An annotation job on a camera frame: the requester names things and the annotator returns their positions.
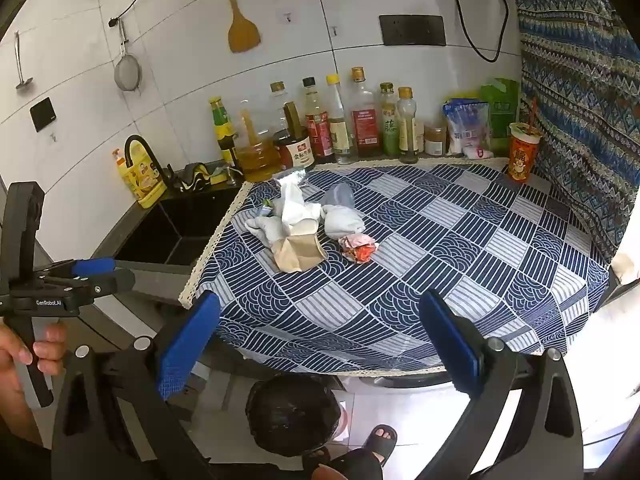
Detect thick black cable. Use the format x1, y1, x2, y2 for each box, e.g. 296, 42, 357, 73
451, 0, 512, 64

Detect metal mesh strainer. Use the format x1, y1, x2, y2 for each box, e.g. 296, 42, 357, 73
113, 19, 144, 92

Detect yellow cap clear bottle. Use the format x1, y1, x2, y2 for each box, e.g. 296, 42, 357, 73
325, 74, 352, 164

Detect black sink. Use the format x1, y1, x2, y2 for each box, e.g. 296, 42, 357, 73
114, 186, 242, 267

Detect small black wall switch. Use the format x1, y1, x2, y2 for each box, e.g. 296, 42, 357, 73
29, 97, 57, 133

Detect clear plastic cup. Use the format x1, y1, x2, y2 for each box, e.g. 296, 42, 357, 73
320, 182, 355, 209

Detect black wall socket panel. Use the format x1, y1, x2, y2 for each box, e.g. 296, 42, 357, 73
378, 13, 447, 47

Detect patterned blue curtain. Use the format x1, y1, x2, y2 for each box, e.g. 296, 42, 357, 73
509, 0, 640, 267

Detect person's left forearm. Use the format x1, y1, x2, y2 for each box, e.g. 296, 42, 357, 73
0, 385, 44, 445

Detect small brown jar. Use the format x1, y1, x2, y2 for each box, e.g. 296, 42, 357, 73
423, 124, 447, 157

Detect black faucet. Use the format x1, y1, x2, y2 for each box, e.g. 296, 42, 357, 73
123, 134, 169, 187

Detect black bagged trash bin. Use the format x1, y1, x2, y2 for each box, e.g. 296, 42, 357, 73
246, 375, 342, 461

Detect black cap red label bottle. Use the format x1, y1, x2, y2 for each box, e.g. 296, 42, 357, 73
301, 77, 334, 159

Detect person's right foot black sandal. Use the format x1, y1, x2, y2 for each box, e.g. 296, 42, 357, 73
359, 424, 399, 467

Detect dark soy sauce jug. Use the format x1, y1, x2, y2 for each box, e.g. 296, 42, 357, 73
270, 82, 317, 172

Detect slim yellow cap bottle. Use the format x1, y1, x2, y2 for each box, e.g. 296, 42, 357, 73
397, 87, 419, 165

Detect person's black shorts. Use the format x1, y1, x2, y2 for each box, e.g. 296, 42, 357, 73
205, 449, 387, 480

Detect clear cooking oil jug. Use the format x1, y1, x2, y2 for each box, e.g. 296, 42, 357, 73
234, 100, 282, 184

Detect brown paper cup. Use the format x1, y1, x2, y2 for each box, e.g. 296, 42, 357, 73
272, 232, 328, 274

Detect blue white plastic bag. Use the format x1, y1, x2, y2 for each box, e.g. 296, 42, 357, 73
442, 98, 494, 159

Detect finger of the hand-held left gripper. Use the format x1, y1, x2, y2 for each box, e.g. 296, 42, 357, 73
60, 269, 137, 306
50, 257, 118, 279

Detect person's left hand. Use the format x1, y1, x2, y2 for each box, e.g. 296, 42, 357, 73
0, 321, 67, 411

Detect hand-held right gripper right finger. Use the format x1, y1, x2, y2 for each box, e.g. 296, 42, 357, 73
417, 289, 585, 480

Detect metal ladle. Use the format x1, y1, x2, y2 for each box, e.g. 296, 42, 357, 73
13, 30, 34, 92

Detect white tissue wad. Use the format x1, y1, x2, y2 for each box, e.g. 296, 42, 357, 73
324, 206, 366, 239
244, 215, 284, 249

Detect orange paper drink cup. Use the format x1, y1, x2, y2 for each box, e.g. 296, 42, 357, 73
507, 97, 544, 184

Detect gold cap red label bottle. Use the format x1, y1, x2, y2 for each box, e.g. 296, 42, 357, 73
350, 67, 382, 159

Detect person's left foot black sandal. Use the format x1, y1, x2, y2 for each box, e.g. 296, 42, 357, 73
301, 446, 332, 472

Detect green label sauce bottle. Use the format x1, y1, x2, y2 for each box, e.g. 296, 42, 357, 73
209, 97, 237, 164

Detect person's foot black sandal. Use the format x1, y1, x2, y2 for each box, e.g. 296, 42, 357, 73
359, 424, 399, 467
301, 446, 332, 472

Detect red wrapper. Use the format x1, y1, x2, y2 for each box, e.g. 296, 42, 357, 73
339, 233, 379, 264

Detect yellow dish soap bottle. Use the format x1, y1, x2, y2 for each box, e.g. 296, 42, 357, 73
112, 148, 169, 210

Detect long white tissue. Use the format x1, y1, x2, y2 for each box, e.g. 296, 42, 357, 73
280, 179, 322, 237

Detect gold cap green label bottle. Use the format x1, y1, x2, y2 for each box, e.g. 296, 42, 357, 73
378, 82, 401, 159

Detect green packaging bag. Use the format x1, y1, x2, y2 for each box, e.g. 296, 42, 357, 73
480, 78, 521, 142

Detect silver foil wrapper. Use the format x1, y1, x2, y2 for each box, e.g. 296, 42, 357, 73
272, 167, 308, 187

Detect red white bucket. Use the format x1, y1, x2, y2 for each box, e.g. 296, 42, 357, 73
334, 399, 352, 442

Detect blue checked tablecloth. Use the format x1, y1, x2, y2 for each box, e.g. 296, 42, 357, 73
179, 157, 611, 378

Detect wooden spatula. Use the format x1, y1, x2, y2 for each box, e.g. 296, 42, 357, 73
216, 0, 262, 54

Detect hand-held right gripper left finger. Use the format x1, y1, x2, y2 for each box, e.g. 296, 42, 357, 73
50, 290, 223, 480

